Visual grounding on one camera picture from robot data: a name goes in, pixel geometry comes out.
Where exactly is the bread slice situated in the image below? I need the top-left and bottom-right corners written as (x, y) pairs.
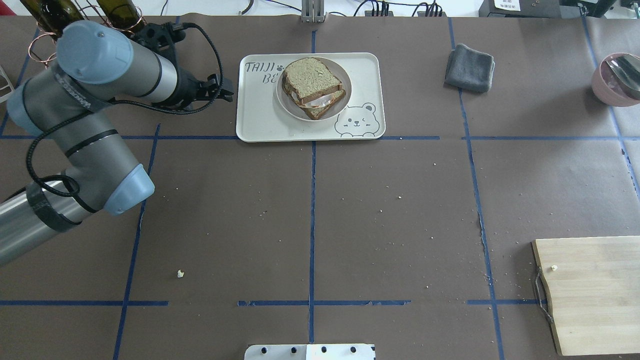
top-left (299, 89), bottom-right (346, 121)
top-left (282, 57), bottom-right (344, 103)

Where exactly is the copper wire bottle rack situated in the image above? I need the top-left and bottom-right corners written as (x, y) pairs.
top-left (28, 0), bottom-right (147, 67)

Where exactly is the steel scoop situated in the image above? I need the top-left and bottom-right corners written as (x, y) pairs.
top-left (605, 54), bottom-right (640, 100)

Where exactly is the green wine bottle front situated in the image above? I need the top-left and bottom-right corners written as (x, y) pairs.
top-left (97, 0), bottom-right (146, 33)

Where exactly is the wooden cutting board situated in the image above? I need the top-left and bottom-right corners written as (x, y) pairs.
top-left (532, 235), bottom-right (640, 356)

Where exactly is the white round plate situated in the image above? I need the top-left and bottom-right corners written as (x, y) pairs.
top-left (274, 55), bottom-right (352, 122)

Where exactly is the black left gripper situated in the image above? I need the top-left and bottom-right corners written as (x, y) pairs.
top-left (133, 22), bottom-right (234, 110)

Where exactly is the aluminium frame post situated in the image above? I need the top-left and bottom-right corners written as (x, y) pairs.
top-left (301, 0), bottom-right (327, 24)

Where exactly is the grey folded cloth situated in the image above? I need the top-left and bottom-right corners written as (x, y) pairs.
top-left (444, 43), bottom-right (496, 93)

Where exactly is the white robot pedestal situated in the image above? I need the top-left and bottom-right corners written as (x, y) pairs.
top-left (244, 343), bottom-right (377, 360)

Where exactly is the white bear tray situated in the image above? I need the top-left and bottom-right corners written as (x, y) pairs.
top-left (236, 52), bottom-right (386, 142)

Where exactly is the fried egg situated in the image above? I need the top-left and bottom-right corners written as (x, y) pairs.
top-left (286, 89), bottom-right (344, 109)

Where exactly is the pink plastic bowl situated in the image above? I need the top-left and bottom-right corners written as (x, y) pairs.
top-left (590, 52), bottom-right (640, 107)

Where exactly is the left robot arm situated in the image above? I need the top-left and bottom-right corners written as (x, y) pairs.
top-left (1, 20), bottom-right (233, 265)

